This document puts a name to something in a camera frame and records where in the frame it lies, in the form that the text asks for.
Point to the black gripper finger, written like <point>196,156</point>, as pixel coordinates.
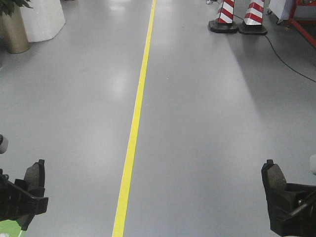
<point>291,199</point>
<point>15,200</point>
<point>24,221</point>
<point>302,224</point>

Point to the gold cylindrical planter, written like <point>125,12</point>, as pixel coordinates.
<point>13,31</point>

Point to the striped traffic cone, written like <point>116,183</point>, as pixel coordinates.
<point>224,20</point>
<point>252,23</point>

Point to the grey brake pad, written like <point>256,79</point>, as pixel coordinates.
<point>35,178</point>
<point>272,177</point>

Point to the white foam block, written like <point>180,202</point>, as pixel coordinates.
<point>43,20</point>

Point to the left striped traffic cone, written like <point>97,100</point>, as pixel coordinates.
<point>224,20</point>

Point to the right striped traffic cone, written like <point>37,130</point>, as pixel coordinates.
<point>252,23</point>

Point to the white side panel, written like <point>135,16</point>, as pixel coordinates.
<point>281,9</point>

